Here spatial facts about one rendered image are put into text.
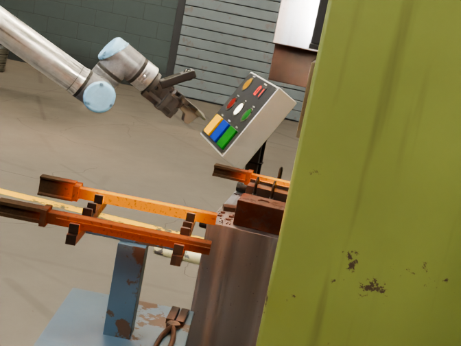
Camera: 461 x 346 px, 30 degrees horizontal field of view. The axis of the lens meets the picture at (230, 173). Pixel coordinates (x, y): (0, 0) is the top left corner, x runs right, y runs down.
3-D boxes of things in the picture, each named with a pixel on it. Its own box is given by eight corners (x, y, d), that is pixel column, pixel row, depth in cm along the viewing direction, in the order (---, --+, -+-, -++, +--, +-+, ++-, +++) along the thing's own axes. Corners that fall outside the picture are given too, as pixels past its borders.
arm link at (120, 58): (94, 56, 262) (115, 31, 262) (126, 82, 267) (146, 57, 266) (97, 61, 254) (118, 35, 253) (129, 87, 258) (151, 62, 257)
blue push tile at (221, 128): (214, 141, 280) (228, 123, 280) (209, 136, 287) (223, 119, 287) (218, 144, 281) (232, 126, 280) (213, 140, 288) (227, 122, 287)
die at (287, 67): (267, 79, 216) (275, 42, 214) (278, 73, 236) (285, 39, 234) (434, 114, 210) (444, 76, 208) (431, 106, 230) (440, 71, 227)
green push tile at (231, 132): (220, 148, 271) (236, 130, 270) (215, 143, 278) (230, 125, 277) (225, 152, 271) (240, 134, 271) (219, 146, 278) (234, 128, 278)
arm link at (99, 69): (73, 96, 253) (99, 64, 252) (71, 90, 264) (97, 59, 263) (98, 116, 256) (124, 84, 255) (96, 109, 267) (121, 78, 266)
